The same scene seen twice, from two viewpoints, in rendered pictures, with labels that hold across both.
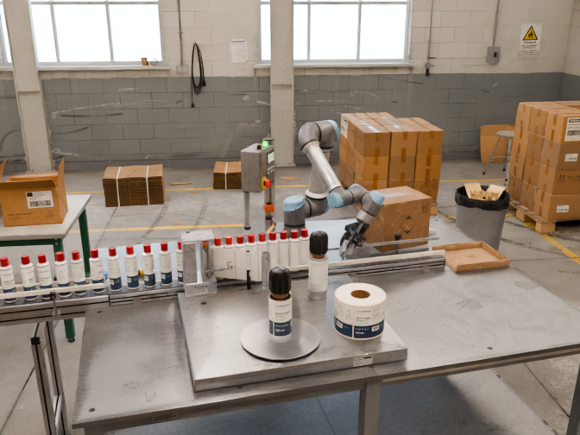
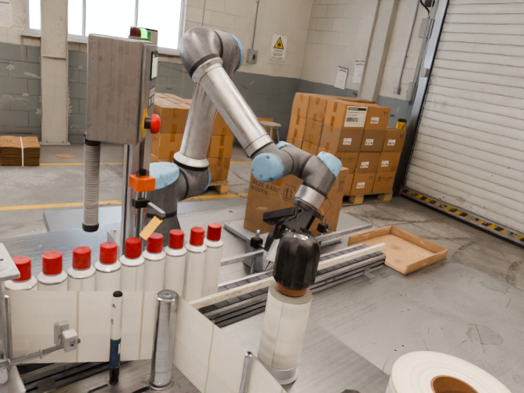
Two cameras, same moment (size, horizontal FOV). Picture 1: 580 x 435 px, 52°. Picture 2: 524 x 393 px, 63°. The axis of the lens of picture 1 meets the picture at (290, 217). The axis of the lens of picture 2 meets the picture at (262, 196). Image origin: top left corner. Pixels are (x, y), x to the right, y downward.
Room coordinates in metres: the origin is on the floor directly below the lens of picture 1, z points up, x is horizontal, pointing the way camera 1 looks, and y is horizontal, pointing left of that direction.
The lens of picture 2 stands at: (1.78, 0.30, 1.48)
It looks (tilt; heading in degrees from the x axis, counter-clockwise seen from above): 18 degrees down; 331
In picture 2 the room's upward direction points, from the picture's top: 9 degrees clockwise
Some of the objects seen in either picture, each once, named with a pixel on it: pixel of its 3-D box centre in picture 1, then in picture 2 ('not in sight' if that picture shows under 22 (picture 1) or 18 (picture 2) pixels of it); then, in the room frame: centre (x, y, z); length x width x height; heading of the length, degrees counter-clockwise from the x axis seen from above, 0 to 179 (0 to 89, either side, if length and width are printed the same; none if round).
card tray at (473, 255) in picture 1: (469, 255); (398, 247); (2.88, -0.94, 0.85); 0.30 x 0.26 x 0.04; 105
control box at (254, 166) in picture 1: (258, 167); (124, 88); (2.68, 0.15, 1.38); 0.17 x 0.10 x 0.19; 160
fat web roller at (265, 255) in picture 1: (266, 272); (163, 340); (2.41, 0.11, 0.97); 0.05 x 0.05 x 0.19
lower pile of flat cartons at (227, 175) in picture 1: (240, 174); (5, 150); (7.11, 0.62, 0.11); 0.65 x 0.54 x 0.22; 93
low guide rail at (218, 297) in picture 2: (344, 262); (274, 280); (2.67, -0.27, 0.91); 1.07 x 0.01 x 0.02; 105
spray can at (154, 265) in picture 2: (273, 252); (152, 277); (2.62, 0.08, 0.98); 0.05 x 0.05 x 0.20
